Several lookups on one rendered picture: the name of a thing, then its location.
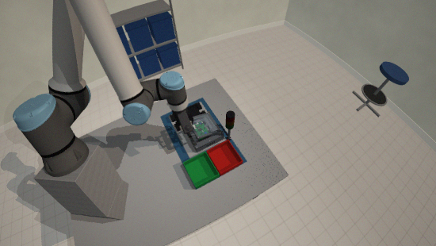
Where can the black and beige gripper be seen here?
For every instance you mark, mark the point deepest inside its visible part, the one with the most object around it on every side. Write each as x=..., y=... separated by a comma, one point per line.
x=177, y=123

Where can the green bin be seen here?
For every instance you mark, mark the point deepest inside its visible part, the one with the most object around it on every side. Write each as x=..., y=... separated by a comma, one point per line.
x=201, y=170

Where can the red bin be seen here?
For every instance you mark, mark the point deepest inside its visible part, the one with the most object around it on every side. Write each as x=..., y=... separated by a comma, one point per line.
x=224, y=157

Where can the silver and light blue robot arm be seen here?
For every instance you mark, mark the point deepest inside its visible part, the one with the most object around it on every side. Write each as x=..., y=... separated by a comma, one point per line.
x=46, y=119

